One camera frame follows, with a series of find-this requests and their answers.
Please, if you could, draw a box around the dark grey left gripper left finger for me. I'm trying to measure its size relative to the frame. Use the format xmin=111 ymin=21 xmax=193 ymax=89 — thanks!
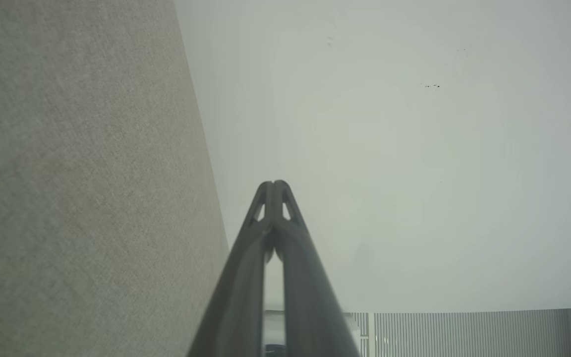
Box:
xmin=186 ymin=181 xmax=274 ymax=357

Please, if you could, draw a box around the white ribbed panel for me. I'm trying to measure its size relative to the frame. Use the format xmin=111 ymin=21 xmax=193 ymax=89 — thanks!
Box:
xmin=349 ymin=308 xmax=571 ymax=357

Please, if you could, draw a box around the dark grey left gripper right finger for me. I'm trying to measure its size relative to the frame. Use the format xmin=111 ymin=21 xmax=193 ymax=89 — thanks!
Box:
xmin=274 ymin=180 xmax=361 ymax=357

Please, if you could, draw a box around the grey fabric sofa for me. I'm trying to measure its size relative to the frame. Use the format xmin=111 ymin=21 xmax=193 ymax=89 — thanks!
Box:
xmin=0 ymin=0 xmax=230 ymax=357

